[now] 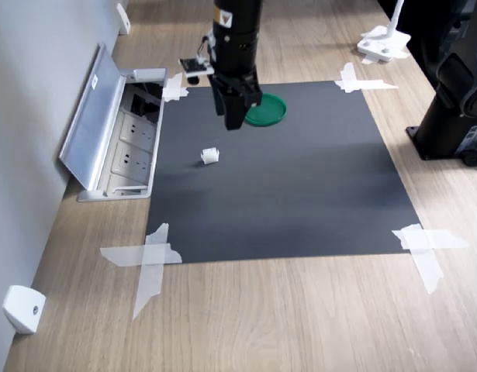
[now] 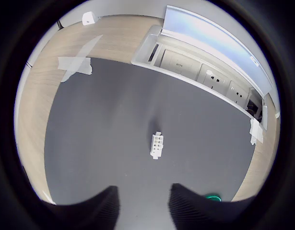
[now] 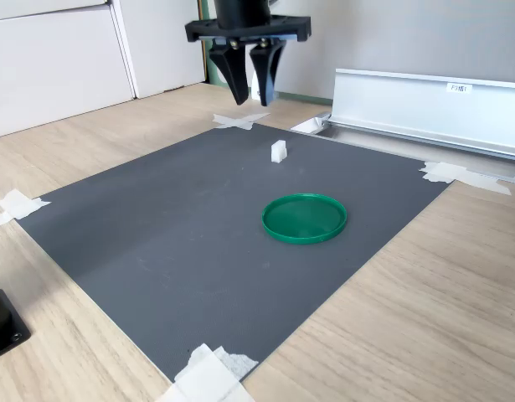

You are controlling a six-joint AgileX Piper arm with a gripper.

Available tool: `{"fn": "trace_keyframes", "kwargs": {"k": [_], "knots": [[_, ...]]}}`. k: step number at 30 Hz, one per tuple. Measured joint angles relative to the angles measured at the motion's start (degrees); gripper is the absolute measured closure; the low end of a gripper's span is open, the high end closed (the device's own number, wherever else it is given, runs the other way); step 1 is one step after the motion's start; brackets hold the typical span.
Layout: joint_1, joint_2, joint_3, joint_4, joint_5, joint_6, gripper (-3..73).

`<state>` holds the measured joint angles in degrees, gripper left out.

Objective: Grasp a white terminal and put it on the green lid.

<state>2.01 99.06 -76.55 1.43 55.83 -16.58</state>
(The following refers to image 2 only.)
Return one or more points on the small white partition bracket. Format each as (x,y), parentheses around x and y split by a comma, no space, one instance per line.
(88,18)

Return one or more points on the dark grey mat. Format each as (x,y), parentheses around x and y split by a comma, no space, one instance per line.
(113,119)

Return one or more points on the round green lid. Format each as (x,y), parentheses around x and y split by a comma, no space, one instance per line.
(213,197)

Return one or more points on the white plastic terminal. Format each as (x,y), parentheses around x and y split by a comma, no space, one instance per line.
(156,145)

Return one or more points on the white tape patch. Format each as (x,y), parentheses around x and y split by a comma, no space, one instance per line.
(256,131)

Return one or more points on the white tape strip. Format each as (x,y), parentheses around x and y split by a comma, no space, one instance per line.
(87,48)
(63,63)

